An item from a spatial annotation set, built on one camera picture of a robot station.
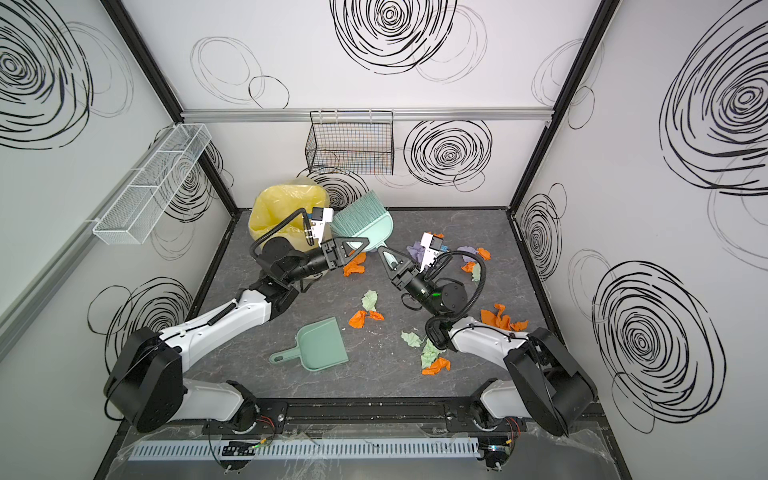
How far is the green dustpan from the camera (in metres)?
0.82

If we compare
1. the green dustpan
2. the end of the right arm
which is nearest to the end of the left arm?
the end of the right arm

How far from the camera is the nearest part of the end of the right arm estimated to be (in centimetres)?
64

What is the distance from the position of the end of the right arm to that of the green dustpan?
1.13ft
